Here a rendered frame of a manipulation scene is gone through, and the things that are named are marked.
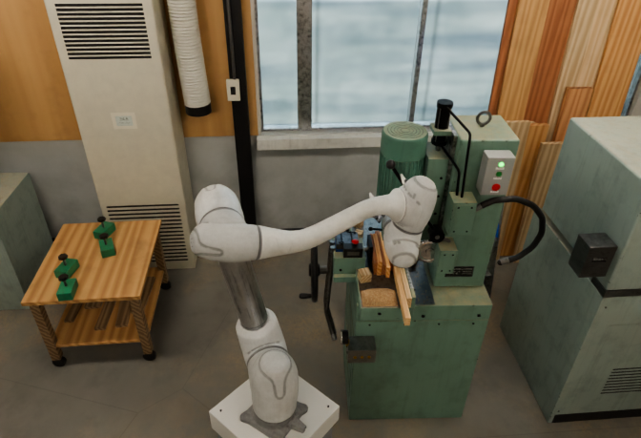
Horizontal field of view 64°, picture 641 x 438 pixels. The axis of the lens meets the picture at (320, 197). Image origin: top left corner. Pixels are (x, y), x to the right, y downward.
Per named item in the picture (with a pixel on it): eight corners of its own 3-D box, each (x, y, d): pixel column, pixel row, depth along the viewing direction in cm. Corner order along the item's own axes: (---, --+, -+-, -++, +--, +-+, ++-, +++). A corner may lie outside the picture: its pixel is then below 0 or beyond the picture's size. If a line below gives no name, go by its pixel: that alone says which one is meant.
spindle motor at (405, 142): (373, 187, 216) (379, 119, 199) (414, 186, 217) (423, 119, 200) (379, 211, 202) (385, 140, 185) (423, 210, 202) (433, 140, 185)
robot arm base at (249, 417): (289, 453, 170) (289, 443, 167) (237, 419, 180) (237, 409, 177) (319, 414, 184) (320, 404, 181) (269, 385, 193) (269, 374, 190)
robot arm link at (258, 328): (252, 384, 186) (241, 340, 204) (294, 368, 189) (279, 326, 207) (187, 219, 143) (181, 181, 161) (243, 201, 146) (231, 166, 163)
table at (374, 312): (329, 227, 251) (329, 218, 248) (390, 226, 252) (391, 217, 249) (336, 320, 201) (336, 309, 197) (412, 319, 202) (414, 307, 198)
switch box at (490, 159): (475, 186, 194) (483, 149, 185) (501, 186, 195) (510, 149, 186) (480, 196, 189) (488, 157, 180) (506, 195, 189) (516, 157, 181)
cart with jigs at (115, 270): (84, 288, 332) (57, 208, 296) (174, 283, 337) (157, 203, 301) (50, 373, 277) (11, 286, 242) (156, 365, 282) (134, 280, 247)
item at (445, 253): (431, 259, 214) (435, 237, 207) (447, 259, 214) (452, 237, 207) (436, 274, 206) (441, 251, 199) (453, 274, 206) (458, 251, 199)
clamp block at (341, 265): (331, 252, 230) (332, 237, 226) (361, 252, 231) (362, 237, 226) (333, 275, 218) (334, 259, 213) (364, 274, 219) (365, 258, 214)
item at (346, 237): (334, 239, 224) (335, 228, 221) (359, 239, 225) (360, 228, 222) (336, 258, 213) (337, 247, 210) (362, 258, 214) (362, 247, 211)
